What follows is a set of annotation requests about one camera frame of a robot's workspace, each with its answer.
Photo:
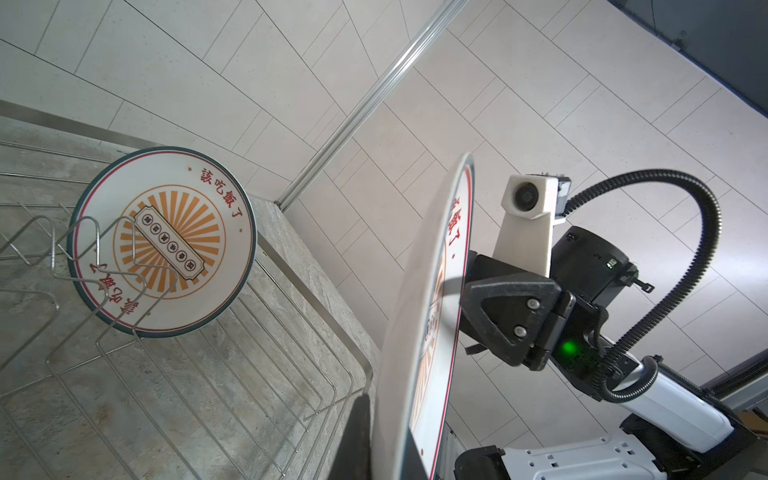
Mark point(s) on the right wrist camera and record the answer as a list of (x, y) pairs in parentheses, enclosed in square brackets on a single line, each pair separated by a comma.
[(533, 205)]

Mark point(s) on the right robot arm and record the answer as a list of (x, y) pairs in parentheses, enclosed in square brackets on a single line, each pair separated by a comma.
[(675, 430)]

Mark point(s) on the white plate red rim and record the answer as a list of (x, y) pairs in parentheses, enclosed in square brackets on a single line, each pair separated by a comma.
[(420, 345)]

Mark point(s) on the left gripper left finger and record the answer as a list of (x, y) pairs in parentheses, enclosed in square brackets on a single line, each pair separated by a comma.
[(353, 456)]

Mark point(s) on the metal wire dish rack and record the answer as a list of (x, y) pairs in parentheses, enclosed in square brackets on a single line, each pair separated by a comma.
[(264, 391)]

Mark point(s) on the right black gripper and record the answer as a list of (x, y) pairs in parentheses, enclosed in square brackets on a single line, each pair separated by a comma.
[(525, 319)]

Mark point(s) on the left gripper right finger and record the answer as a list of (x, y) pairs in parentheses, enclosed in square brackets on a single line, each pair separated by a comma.
[(412, 466)]

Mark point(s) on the orange sunburst plate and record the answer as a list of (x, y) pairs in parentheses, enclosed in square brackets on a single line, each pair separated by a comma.
[(161, 242)]

